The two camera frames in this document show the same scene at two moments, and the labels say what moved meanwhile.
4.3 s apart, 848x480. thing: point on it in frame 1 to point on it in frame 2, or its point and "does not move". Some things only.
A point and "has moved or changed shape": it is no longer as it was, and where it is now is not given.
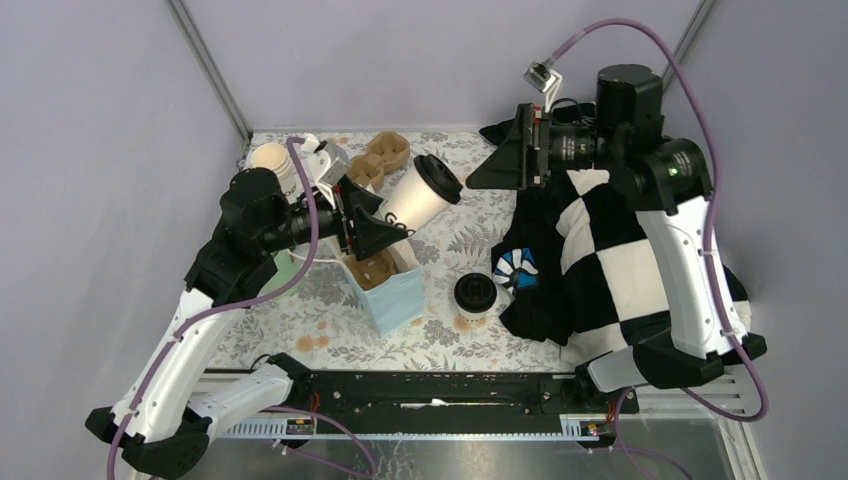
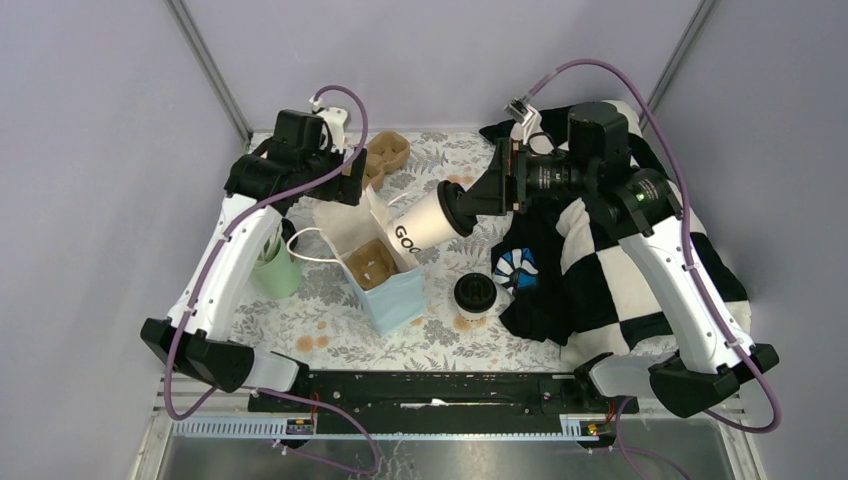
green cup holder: x=288 y=268 does not move
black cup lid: x=475 y=293 does not move
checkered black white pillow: x=581 y=270 does not move
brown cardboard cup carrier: x=387 y=153 does not move
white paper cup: x=473 y=316 does not move
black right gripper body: x=534 y=130 to x=512 y=161
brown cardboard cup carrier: x=371 y=270 does not move
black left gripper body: x=346 y=209 to x=343 y=188
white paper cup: x=410 y=204 has moved or changed shape
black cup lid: x=438 y=177 to x=447 y=195
